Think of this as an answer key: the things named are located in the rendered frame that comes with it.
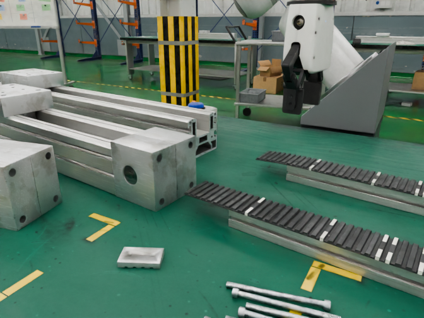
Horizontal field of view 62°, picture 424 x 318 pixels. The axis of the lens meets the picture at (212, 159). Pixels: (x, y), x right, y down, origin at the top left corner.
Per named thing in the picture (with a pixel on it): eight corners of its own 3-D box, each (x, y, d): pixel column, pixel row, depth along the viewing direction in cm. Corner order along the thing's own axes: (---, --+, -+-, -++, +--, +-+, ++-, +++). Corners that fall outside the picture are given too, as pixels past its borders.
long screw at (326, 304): (330, 306, 35) (331, 298, 35) (330, 313, 34) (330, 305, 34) (228, 284, 39) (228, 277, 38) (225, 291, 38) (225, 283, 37)
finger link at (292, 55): (289, 44, 49) (288, 83, 52) (310, 35, 55) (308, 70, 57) (281, 44, 50) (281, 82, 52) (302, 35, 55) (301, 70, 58)
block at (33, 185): (72, 195, 58) (64, 140, 55) (17, 231, 48) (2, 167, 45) (24, 187, 61) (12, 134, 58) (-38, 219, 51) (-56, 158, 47)
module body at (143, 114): (216, 147, 80) (216, 111, 77) (188, 161, 72) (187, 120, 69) (28, 103, 123) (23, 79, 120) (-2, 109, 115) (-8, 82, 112)
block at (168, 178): (205, 183, 62) (204, 132, 59) (156, 212, 53) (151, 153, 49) (166, 171, 67) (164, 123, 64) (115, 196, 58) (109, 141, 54)
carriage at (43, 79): (65, 94, 109) (62, 72, 106) (31, 100, 100) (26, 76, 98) (37, 89, 117) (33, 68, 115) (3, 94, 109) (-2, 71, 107)
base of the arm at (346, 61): (326, 96, 113) (289, 52, 114) (379, 53, 103) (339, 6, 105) (315, 105, 97) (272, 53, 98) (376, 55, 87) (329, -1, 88)
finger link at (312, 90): (322, 66, 60) (318, 105, 62) (329, 65, 62) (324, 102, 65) (304, 65, 61) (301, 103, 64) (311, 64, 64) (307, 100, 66)
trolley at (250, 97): (324, 121, 399) (335, 25, 362) (323, 135, 350) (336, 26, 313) (235, 114, 428) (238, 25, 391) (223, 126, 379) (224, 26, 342)
